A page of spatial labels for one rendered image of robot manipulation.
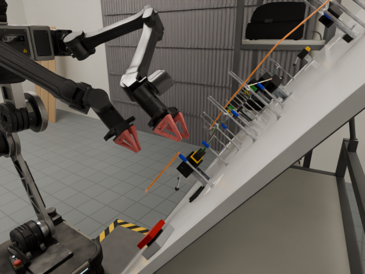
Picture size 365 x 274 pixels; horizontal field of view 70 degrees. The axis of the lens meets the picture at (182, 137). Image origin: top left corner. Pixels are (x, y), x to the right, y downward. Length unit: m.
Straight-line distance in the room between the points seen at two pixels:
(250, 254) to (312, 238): 0.25
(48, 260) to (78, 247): 0.18
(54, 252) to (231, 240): 1.20
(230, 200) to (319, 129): 0.14
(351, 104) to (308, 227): 0.89
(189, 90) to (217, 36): 0.81
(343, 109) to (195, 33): 3.32
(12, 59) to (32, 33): 0.63
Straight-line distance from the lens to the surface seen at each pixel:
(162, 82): 0.80
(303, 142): 0.31
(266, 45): 1.54
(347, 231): 1.20
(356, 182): 1.12
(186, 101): 3.74
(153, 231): 0.53
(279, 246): 1.04
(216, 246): 0.99
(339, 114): 0.30
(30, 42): 1.39
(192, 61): 3.60
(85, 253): 1.85
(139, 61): 0.93
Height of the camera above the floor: 1.47
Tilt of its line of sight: 21 degrees down
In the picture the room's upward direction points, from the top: straight up
